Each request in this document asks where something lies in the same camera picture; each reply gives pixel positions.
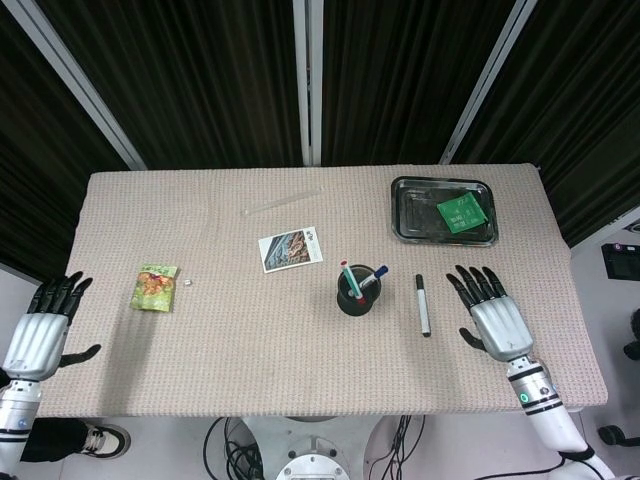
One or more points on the black white sneaker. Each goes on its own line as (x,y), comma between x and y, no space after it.
(107,440)

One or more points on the black trouser leg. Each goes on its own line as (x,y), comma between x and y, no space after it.
(52,441)

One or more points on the black pen holder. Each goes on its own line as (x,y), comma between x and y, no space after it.
(352,307)

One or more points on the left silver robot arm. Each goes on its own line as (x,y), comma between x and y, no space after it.
(17,420)

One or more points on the green packet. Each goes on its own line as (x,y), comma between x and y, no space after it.
(461,214)

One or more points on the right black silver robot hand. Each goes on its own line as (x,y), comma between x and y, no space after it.
(502,327)

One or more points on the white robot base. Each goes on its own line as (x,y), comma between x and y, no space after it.
(310,450)

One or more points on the black curtain panel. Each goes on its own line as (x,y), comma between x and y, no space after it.
(30,160)
(585,115)
(190,75)
(400,75)

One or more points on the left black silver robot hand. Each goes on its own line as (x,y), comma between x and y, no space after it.
(35,345)

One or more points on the photo postcard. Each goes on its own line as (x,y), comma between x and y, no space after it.
(291,249)

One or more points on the silver frame post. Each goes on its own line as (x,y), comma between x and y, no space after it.
(307,85)
(487,80)
(75,82)

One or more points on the beige woven tablecloth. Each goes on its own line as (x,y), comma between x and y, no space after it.
(280,350)

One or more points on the clear plastic straw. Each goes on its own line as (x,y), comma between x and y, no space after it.
(282,200)

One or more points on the green snack bag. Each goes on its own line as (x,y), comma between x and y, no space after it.
(154,287)

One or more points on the white marker with blue cap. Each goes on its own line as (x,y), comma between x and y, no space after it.
(378,274)

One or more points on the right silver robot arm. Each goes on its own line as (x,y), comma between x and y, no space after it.
(542,405)

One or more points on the dark metal tray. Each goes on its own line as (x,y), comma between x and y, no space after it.
(415,215)

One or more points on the black cap marker pen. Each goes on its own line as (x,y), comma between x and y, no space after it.
(423,310)

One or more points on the black camera device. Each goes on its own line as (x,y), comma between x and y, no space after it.
(622,260)

